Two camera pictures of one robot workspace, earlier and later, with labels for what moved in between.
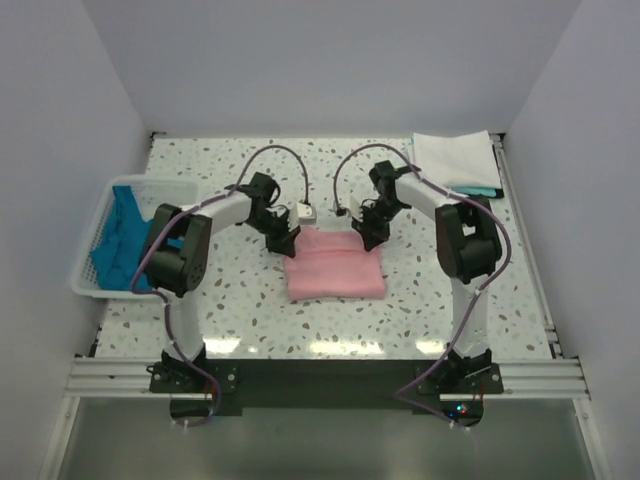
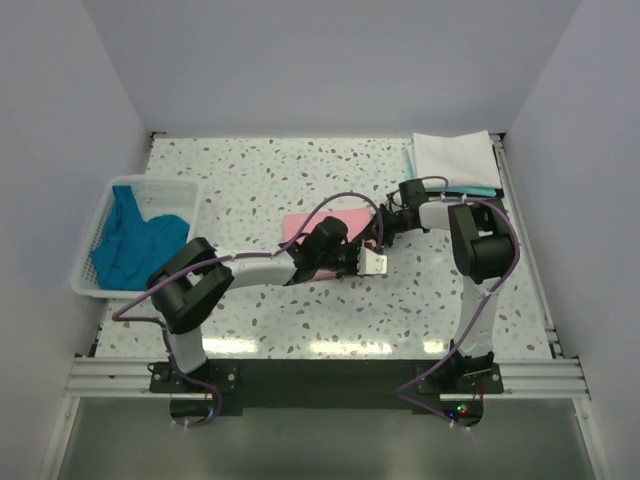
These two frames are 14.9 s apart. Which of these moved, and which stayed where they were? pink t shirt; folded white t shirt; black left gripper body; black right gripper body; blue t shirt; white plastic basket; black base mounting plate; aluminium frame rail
Moved: black right gripper body; pink t shirt; black left gripper body
Stayed: folded white t shirt; blue t shirt; white plastic basket; aluminium frame rail; black base mounting plate
